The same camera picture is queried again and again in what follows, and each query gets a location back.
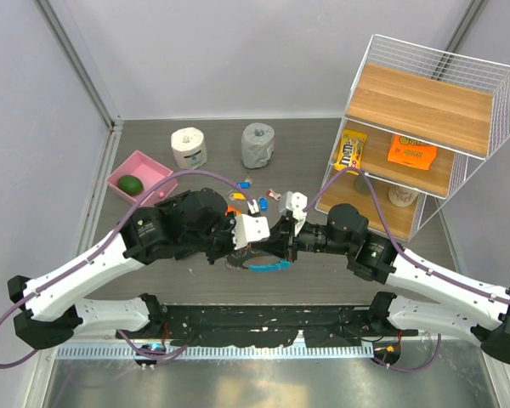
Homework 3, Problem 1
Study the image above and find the orange razor box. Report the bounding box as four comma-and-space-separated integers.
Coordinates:
225, 206, 242, 218

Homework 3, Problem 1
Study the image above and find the pink drawer box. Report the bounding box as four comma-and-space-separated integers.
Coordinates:
106, 150, 179, 207

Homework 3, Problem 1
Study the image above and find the yellow candy bag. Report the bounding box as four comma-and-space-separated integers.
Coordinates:
333, 129, 367, 175

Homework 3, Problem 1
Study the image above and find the blue tag key upper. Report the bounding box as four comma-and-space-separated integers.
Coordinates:
237, 178, 252, 190

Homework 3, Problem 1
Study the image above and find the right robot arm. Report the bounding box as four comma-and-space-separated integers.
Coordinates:
246, 204, 510, 365

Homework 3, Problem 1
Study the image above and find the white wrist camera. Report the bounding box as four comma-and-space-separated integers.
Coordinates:
232, 200, 270, 250
279, 191, 308, 235

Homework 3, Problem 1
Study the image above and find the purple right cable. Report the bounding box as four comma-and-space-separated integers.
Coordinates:
303, 166, 510, 308

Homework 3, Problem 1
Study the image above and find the white paper cup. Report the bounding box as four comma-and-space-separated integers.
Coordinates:
388, 184, 419, 207

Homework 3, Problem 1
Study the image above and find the white wire wooden shelf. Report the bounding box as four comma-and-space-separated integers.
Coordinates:
315, 34, 510, 241

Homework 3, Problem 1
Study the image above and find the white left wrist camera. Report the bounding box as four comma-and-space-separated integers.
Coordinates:
232, 200, 270, 250

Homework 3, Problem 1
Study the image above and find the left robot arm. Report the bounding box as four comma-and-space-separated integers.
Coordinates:
8, 188, 238, 350

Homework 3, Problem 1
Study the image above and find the blue tag key lower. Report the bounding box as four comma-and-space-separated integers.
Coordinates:
258, 197, 268, 212

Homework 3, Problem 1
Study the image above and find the black front rail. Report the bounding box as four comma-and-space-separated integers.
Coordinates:
123, 305, 399, 349

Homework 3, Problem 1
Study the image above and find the metal key organizer blue handle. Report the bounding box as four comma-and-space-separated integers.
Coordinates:
225, 248, 291, 273

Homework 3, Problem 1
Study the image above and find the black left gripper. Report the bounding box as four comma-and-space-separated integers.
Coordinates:
183, 209, 248, 264

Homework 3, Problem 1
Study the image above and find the yellow tag key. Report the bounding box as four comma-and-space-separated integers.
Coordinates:
229, 192, 246, 201

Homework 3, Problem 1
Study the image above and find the grey toilet paper roll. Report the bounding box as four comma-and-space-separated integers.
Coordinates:
241, 122, 275, 169

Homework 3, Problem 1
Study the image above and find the black plastic bin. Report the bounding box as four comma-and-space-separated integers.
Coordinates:
154, 190, 194, 214

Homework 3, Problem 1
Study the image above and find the blue tag key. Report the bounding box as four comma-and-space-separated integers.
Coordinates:
237, 178, 252, 190
258, 197, 268, 212

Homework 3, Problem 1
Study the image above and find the green avocado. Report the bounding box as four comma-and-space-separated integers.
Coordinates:
116, 174, 145, 196

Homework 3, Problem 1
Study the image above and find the white toilet paper roll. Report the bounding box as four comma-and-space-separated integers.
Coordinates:
170, 127, 207, 170

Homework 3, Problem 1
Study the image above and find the orange candy bag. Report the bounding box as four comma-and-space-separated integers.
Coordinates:
388, 134, 438, 171

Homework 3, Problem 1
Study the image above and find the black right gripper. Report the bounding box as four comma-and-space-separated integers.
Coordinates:
252, 213, 354, 263

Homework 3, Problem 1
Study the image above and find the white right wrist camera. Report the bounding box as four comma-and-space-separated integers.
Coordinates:
279, 191, 308, 235

